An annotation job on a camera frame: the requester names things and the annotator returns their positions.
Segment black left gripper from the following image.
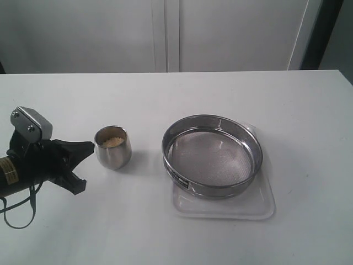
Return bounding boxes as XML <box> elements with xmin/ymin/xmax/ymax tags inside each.
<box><xmin>7</xmin><ymin>131</ymin><xmax>95</xmax><ymax>195</ymax></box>

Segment stainless steel cup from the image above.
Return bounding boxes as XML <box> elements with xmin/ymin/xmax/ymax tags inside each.
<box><xmin>94</xmin><ymin>125</ymin><xmax>132</xmax><ymax>170</ymax></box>

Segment yellow and white grain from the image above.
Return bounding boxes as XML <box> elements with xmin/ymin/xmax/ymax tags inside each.
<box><xmin>102</xmin><ymin>137</ymin><xmax>125</xmax><ymax>148</ymax></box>

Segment round steel mesh sieve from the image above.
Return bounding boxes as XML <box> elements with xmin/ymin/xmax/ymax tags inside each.
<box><xmin>162</xmin><ymin>114</ymin><xmax>264</xmax><ymax>199</ymax></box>

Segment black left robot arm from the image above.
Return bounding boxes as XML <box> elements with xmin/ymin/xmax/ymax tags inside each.
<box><xmin>1</xmin><ymin>131</ymin><xmax>94</xmax><ymax>197</ymax></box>

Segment white cabinet doors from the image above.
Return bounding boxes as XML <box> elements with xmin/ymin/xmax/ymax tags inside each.
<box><xmin>1</xmin><ymin>1</ymin><xmax>322</xmax><ymax>73</ymax></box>

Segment clear plastic tray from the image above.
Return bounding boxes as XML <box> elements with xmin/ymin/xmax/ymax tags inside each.
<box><xmin>172</xmin><ymin>123</ymin><xmax>276</xmax><ymax>220</ymax></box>

